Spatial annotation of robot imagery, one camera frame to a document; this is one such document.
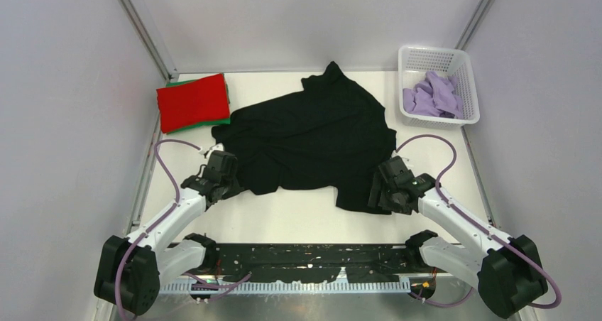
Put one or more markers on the left aluminium corner post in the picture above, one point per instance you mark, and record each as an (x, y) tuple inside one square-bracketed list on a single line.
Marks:
[(143, 23)]

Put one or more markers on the aluminium corner post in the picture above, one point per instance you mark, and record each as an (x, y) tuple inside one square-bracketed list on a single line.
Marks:
[(477, 18), (143, 23)]

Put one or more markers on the red folded t shirt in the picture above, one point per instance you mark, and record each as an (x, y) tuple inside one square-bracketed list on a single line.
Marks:
[(194, 103)]

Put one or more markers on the aluminium frame rail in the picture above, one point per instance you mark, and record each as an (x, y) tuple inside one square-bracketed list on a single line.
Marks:
[(265, 263)]

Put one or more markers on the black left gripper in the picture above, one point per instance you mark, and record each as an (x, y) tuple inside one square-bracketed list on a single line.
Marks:
[(236, 187)]

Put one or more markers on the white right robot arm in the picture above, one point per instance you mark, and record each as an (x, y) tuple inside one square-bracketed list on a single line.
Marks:
[(504, 270)]

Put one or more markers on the purple crumpled t shirt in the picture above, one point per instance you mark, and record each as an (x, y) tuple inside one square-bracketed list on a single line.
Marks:
[(434, 96)]

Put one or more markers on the white slotted cable duct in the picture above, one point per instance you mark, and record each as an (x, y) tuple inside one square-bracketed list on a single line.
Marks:
[(339, 286)]

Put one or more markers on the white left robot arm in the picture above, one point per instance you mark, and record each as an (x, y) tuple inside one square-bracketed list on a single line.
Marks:
[(160, 239)]

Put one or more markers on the white plastic basket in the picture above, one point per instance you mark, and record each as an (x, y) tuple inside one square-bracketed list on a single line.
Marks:
[(414, 62)]

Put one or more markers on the right aluminium corner post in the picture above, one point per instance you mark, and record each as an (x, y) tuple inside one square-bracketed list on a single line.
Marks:
[(477, 18)]

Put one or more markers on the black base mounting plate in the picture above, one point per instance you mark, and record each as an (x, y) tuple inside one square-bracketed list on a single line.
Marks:
[(312, 263)]

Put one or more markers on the black t shirt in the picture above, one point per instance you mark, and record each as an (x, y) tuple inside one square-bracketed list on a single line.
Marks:
[(332, 133)]

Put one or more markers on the green folded t shirt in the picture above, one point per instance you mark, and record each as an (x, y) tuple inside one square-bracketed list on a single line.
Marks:
[(221, 119)]

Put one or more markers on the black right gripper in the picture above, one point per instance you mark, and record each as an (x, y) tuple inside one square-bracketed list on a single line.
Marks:
[(380, 183)]

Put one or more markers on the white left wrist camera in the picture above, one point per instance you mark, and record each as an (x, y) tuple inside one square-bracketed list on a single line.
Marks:
[(207, 152)]

